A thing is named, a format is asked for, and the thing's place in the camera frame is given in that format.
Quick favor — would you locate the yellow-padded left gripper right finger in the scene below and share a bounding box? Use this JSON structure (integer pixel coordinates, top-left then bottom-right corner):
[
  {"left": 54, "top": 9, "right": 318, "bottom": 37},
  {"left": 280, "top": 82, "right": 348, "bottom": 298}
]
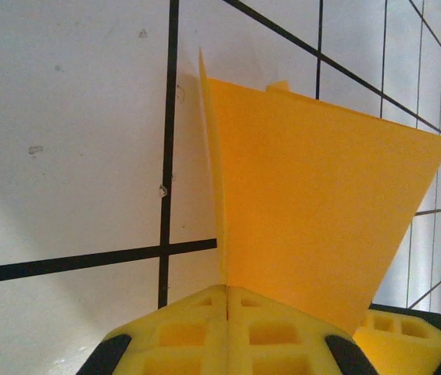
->
[{"left": 228, "top": 285, "right": 380, "bottom": 375}]

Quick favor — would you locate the yellow paper sheet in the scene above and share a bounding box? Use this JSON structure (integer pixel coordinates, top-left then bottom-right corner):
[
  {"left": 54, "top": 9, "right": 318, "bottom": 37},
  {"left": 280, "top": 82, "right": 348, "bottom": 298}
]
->
[{"left": 198, "top": 46, "right": 441, "bottom": 336}]

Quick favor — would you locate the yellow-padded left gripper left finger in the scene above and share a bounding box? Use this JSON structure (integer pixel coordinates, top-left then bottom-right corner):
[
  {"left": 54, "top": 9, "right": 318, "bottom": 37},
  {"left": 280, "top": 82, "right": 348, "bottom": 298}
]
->
[{"left": 76, "top": 284, "right": 230, "bottom": 375}]

